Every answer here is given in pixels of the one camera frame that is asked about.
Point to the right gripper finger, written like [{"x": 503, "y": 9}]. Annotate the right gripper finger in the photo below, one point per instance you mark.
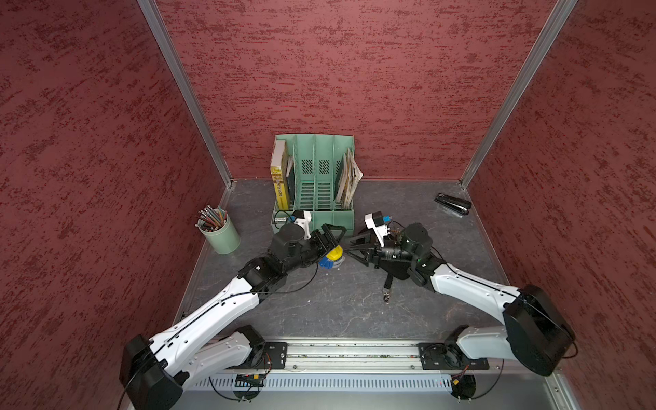
[
  {"x": 362, "y": 255},
  {"x": 361, "y": 241}
]

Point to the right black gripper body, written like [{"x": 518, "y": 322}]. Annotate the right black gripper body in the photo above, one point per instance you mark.
[{"x": 391, "y": 251}]

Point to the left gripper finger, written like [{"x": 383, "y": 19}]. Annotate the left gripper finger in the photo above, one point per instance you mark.
[
  {"x": 334, "y": 230},
  {"x": 336, "y": 252}
]

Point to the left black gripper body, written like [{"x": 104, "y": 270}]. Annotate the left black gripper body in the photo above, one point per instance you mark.
[{"x": 316, "y": 248}]

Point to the blue yellow figure keychain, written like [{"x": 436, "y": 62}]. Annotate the blue yellow figure keychain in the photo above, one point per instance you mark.
[{"x": 333, "y": 259}]

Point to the black fabric bag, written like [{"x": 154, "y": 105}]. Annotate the black fabric bag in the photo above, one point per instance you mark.
[{"x": 398, "y": 264}]

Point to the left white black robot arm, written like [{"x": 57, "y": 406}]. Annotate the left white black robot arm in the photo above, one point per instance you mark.
[{"x": 156, "y": 371}]

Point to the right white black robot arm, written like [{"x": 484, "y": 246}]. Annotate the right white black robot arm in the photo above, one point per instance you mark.
[{"x": 531, "y": 329}]

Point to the leaning paper booklets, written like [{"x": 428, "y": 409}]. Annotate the leaning paper booklets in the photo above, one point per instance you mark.
[{"x": 349, "y": 177}]

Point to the dark book beside yellow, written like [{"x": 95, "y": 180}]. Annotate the dark book beside yellow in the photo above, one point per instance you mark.
[{"x": 290, "y": 180}]

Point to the green plastic file organizer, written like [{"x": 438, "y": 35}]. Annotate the green plastic file organizer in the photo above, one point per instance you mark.
[{"x": 317, "y": 168}]

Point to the black stapler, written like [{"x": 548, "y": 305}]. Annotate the black stapler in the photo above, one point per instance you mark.
[{"x": 454, "y": 204}]

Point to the green pencil cup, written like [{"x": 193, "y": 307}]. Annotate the green pencil cup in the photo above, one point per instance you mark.
[{"x": 223, "y": 240}]

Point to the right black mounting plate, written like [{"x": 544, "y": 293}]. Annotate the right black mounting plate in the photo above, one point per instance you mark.
[{"x": 448, "y": 357}]

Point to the black mounting plate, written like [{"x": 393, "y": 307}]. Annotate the black mounting plate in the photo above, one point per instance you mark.
[
  {"x": 448, "y": 357},
  {"x": 271, "y": 356}
]

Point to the colored pencils bundle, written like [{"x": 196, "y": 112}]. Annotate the colored pencils bundle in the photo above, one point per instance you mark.
[{"x": 211, "y": 219}]

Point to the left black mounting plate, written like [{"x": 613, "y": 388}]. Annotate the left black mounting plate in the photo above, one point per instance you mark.
[{"x": 271, "y": 356}]

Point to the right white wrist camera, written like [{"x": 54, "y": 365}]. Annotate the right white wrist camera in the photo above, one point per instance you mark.
[{"x": 378, "y": 223}]

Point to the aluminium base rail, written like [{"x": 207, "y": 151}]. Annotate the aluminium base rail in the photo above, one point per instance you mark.
[{"x": 359, "y": 366}]

